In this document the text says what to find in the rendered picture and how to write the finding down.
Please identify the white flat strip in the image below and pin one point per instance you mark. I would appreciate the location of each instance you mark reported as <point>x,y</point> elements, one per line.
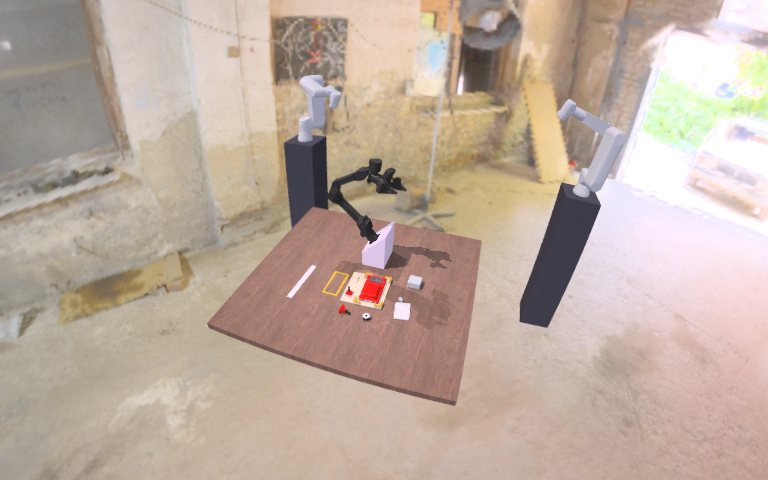
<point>302,280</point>

